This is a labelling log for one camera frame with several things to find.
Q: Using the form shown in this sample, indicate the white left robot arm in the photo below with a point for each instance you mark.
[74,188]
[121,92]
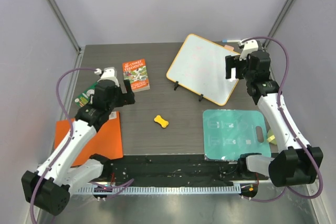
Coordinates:
[54,182]

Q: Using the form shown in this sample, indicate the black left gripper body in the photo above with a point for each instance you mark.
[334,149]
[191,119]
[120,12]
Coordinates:
[117,100]

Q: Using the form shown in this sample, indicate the yellow-framed whiteboard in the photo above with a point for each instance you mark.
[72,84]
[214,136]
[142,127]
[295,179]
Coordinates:
[199,66]

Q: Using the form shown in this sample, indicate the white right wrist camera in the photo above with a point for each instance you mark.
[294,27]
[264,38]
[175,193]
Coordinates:
[248,47]

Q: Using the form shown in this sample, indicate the blue-capped whiteboard marker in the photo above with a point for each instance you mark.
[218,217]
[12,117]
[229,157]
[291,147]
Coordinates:
[230,40]

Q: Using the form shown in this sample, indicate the light green paper cup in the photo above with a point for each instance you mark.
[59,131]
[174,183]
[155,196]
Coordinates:
[271,137]

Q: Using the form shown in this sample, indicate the orange folder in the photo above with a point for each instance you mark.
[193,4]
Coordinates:
[107,142]

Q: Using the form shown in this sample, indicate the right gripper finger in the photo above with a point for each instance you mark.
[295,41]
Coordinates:
[229,65]
[240,66]

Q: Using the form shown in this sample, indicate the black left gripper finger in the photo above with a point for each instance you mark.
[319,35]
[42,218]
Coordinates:
[127,85]
[128,98]

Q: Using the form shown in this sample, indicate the perforated cable duct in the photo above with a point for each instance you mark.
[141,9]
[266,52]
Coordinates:
[90,189]

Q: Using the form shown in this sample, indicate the green paperback book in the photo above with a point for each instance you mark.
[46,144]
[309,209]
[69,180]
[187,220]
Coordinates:
[84,97]

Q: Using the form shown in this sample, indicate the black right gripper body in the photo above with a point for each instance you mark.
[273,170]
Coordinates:
[238,67]

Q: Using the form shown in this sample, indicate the pink eraser block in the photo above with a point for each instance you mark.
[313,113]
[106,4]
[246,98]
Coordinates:
[229,47]

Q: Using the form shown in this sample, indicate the teal plastic cutting board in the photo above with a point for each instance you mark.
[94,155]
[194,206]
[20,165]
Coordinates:
[228,134]

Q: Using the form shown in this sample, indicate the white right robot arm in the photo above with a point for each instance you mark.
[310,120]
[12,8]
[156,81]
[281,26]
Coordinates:
[297,161]

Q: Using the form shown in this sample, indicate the yellow bone-shaped eraser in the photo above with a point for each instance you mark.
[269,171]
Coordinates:
[162,122]

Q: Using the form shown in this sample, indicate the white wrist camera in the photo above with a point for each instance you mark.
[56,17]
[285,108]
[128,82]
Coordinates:
[248,47]
[107,74]

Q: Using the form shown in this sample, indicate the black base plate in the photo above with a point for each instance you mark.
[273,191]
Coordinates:
[190,170]

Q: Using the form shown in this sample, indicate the orange treehouse book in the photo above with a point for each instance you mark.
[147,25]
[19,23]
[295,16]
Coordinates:
[136,72]

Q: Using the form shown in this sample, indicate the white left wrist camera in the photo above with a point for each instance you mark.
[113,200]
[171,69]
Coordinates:
[107,74]

